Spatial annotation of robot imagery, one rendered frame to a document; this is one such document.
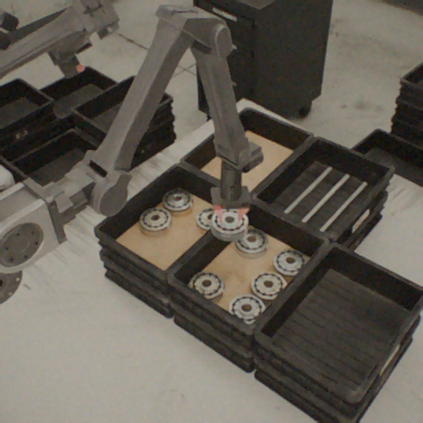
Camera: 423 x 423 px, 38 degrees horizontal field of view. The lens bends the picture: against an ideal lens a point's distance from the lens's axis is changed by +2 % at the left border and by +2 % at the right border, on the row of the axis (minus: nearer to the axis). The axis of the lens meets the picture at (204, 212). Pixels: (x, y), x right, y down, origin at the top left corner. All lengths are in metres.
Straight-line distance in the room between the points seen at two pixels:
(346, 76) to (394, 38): 0.60
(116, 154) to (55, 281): 0.94
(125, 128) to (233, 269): 0.78
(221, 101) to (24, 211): 0.51
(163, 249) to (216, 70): 0.77
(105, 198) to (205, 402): 0.76
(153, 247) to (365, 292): 0.65
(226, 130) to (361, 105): 2.60
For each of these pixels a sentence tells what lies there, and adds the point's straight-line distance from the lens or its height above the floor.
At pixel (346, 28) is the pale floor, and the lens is 4.80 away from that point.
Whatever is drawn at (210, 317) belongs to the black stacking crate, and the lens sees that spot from 1.72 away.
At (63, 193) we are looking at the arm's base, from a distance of 1.18.
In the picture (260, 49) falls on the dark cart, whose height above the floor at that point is 0.69.
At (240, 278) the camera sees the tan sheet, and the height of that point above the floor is 0.83.
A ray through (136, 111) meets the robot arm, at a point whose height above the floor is 1.57.
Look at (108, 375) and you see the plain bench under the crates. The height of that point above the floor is 0.70.
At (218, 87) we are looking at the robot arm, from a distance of 1.36.
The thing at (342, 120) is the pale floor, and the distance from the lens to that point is 3.86.
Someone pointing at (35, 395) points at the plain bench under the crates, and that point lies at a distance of 1.86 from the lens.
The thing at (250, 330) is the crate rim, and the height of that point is 0.93.
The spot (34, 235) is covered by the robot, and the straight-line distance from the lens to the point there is 1.17.
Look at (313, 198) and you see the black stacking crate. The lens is 2.10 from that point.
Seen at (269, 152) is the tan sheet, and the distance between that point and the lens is 2.27.
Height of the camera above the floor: 2.26
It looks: 45 degrees down
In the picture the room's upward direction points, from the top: 3 degrees counter-clockwise
